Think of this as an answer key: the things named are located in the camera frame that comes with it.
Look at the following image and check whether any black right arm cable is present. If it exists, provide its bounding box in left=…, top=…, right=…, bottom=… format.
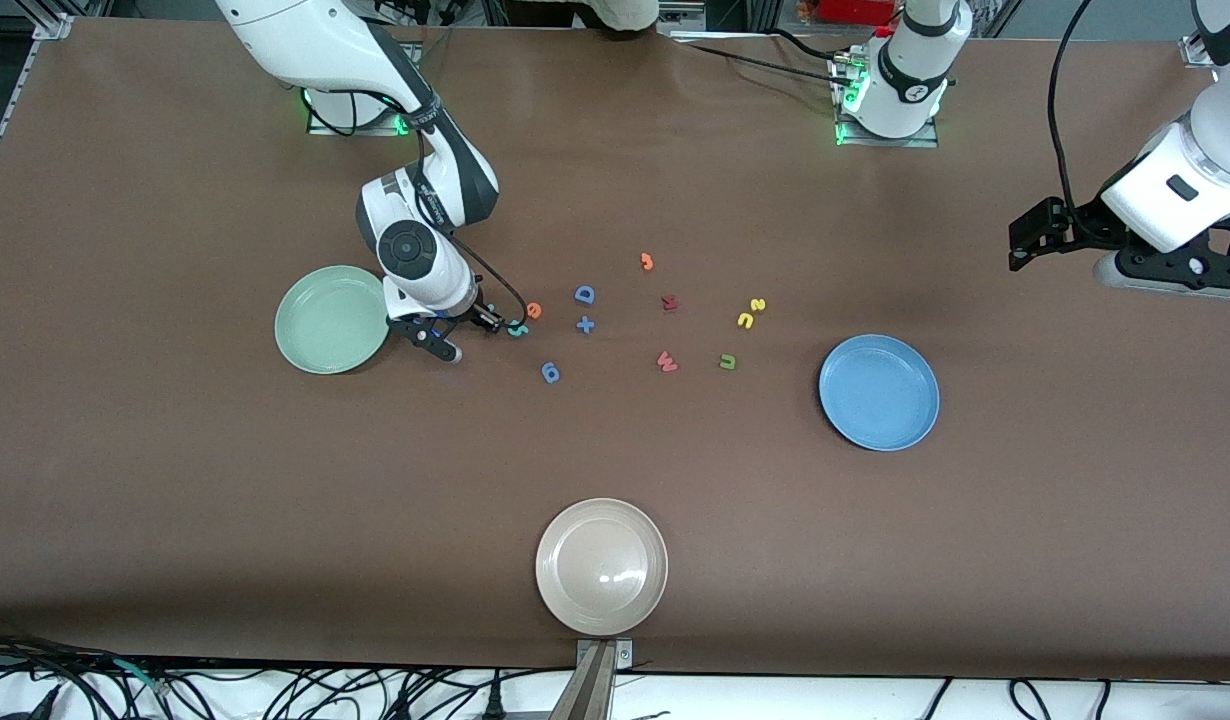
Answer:
left=310, top=88, right=529, bottom=331

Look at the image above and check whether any red box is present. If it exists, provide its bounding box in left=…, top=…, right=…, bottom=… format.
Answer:
left=818, top=0, right=898, bottom=26

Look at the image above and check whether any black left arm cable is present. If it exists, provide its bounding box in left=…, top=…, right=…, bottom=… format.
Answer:
left=1047, top=0, right=1101, bottom=241

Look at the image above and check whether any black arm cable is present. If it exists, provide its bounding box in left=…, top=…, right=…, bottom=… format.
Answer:
left=1047, top=0, right=1101, bottom=241
left=310, top=88, right=529, bottom=331

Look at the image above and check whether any pale green plate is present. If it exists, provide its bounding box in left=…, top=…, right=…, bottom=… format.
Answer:
left=274, top=264, right=391, bottom=376

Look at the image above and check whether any blue plate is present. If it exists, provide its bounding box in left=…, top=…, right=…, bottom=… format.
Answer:
left=818, top=333, right=941, bottom=453

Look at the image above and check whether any beige plate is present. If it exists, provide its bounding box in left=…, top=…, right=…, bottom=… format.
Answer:
left=535, top=497, right=669, bottom=637

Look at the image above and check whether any teal floor cable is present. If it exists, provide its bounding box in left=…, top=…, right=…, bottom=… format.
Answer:
left=110, top=655, right=166, bottom=693

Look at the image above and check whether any brown table cover sheet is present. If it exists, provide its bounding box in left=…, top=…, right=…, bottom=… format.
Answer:
left=0, top=18, right=1230, bottom=683

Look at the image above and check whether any black table cable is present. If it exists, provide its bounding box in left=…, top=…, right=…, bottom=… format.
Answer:
left=670, top=40, right=851, bottom=83
left=765, top=26, right=841, bottom=61

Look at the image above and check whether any aluminium profile with bracket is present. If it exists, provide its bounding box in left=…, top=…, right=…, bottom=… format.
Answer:
left=548, top=637, right=636, bottom=720

